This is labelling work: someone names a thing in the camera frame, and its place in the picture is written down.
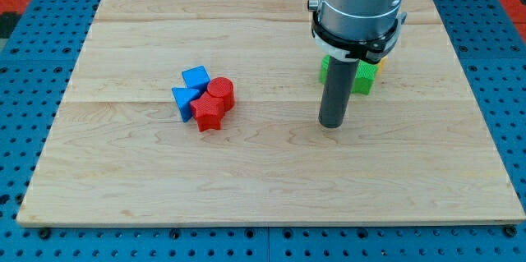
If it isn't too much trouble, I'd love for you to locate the red cylinder block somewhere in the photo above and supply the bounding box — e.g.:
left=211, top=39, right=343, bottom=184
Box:
left=207, top=76, right=235, bottom=112

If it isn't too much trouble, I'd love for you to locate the red star block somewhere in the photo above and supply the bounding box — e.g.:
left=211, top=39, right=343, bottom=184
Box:
left=190, top=92, right=225, bottom=132

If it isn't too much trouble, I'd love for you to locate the light wooden board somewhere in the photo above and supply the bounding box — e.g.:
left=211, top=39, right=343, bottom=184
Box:
left=16, top=0, right=525, bottom=228

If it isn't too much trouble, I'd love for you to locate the blue cube block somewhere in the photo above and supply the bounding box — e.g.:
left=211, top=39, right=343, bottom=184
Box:
left=182, top=66, right=210, bottom=92

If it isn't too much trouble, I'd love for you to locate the blue triangle block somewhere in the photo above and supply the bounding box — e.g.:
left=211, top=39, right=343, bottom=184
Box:
left=172, top=87, right=201, bottom=122

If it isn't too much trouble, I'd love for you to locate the green block left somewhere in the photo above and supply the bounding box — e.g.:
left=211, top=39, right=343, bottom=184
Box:
left=318, top=55, right=330, bottom=85

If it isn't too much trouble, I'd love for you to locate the yellow block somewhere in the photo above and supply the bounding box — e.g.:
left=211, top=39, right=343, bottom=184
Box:
left=376, top=57, right=387, bottom=75

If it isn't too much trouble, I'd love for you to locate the black mounting clamp ring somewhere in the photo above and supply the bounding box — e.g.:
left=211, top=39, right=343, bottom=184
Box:
left=311, top=11, right=408, bottom=66

